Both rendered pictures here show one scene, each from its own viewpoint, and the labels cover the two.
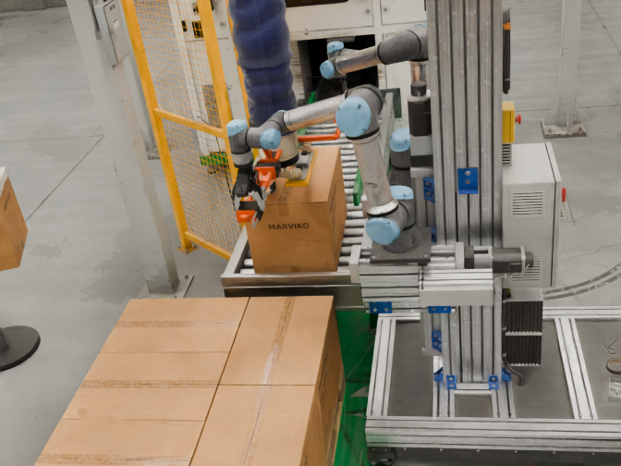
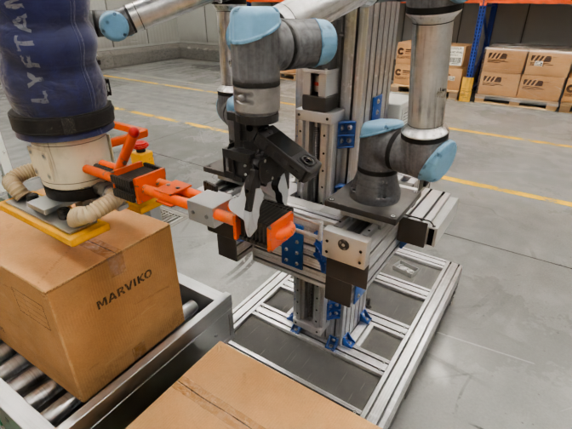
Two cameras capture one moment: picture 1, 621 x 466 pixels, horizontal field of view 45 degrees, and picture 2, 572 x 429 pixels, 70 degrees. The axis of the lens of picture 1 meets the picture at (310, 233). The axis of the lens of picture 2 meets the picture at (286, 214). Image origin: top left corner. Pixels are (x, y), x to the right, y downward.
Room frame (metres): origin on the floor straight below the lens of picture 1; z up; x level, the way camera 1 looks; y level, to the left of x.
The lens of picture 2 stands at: (2.27, 0.82, 1.57)
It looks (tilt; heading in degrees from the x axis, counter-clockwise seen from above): 28 degrees down; 291
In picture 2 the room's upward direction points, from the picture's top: straight up
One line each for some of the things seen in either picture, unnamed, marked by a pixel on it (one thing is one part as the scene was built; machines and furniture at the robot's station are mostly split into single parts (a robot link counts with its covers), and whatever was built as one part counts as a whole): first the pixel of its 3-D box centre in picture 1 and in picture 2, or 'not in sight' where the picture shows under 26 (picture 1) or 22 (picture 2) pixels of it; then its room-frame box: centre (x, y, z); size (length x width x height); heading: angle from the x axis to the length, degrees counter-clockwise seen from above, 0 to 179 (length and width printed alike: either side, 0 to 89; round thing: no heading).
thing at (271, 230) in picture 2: (248, 211); (263, 225); (2.54, 0.22, 1.20); 0.08 x 0.07 x 0.05; 167
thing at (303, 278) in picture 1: (293, 278); (155, 359); (2.97, 0.11, 0.58); 0.70 x 0.03 x 0.06; 77
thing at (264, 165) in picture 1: (267, 169); (140, 181); (2.88, 0.14, 1.20); 0.10 x 0.08 x 0.06; 77
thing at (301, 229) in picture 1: (298, 209); (69, 277); (3.34, 0.04, 0.75); 0.60 x 0.40 x 0.40; 168
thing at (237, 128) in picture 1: (238, 136); (256, 47); (2.55, 0.20, 1.50); 0.09 x 0.08 x 0.11; 62
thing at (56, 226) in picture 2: not in sight; (49, 210); (3.15, 0.18, 1.10); 0.34 x 0.10 x 0.05; 167
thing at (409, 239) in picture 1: (400, 231); (375, 180); (2.42, -0.33, 1.09); 0.15 x 0.15 x 0.10
